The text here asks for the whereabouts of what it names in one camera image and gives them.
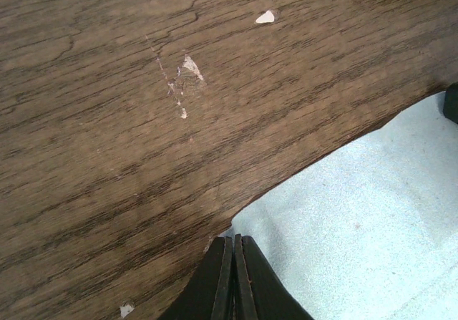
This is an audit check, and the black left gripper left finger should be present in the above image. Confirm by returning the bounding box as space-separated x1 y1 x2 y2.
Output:
160 236 233 320

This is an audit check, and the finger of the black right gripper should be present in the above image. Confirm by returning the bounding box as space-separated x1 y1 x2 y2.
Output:
443 82 458 124

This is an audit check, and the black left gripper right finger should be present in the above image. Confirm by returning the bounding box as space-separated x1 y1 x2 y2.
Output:
234 234 313 320

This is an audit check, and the light blue cleaning cloth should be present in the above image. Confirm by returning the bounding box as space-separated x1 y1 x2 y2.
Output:
228 93 457 319

